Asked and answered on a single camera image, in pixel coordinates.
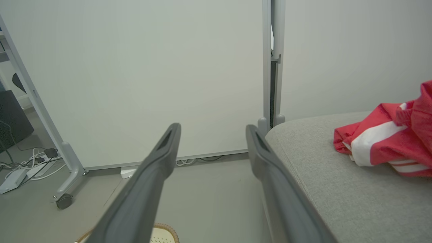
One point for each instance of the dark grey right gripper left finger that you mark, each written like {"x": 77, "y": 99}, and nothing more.
{"x": 138, "y": 199}

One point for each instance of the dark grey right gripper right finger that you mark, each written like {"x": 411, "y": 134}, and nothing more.
{"x": 287, "y": 202}

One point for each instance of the red sweatshirt with white stripes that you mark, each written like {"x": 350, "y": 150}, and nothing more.
{"x": 398, "y": 145}

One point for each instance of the woven rim laundry basket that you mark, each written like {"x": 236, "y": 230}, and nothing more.
{"x": 163, "y": 234}

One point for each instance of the white plug block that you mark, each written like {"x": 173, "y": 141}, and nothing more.
{"x": 127, "y": 172}

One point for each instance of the black power adapter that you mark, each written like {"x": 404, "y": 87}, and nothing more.
{"x": 51, "y": 153}

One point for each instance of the white power strip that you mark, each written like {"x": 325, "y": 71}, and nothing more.
{"x": 12, "y": 180}
{"x": 40, "y": 169}

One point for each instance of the white partition panel with caster leg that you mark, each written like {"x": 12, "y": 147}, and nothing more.
{"x": 152, "y": 74}

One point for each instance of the dark grey box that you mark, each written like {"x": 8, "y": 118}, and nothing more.
{"x": 13, "y": 121}

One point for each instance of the black rounded object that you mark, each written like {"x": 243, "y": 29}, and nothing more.
{"x": 18, "y": 82}

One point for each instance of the white partition panel grey frame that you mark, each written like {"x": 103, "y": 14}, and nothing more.
{"x": 354, "y": 57}

